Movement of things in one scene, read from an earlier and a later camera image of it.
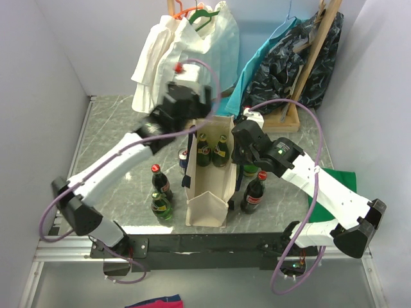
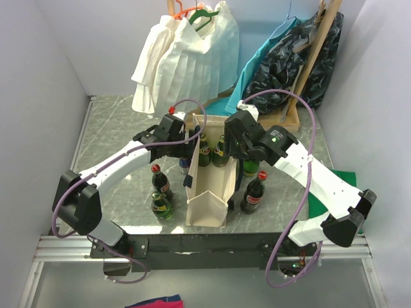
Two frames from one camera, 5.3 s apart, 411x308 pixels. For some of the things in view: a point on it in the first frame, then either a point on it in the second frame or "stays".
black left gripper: [201, 109] to [185, 151]
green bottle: [220, 155] stays
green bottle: [203, 152] stays
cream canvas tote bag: [212, 188] stays
